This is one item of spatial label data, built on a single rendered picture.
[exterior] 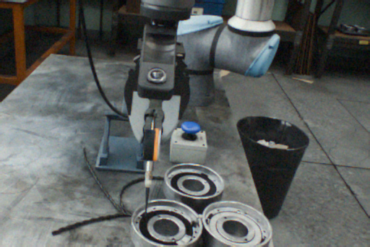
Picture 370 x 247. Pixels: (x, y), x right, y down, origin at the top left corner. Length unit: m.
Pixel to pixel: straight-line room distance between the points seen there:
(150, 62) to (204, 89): 0.59
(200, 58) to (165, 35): 0.51
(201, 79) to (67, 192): 0.53
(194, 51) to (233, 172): 0.37
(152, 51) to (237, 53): 0.51
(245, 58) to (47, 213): 0.60
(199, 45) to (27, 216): 0.61
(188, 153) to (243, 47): 0.33
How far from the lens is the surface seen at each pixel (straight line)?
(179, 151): 0.79
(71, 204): 0.68
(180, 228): 0.60
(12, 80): 2.69
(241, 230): 0.65
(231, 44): 1.00
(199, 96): 1.07
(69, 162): 0.78
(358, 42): 4.42
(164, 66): 0.50
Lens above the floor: 1.23
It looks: 26 degrees down
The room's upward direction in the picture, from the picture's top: 6 degrees clockwise
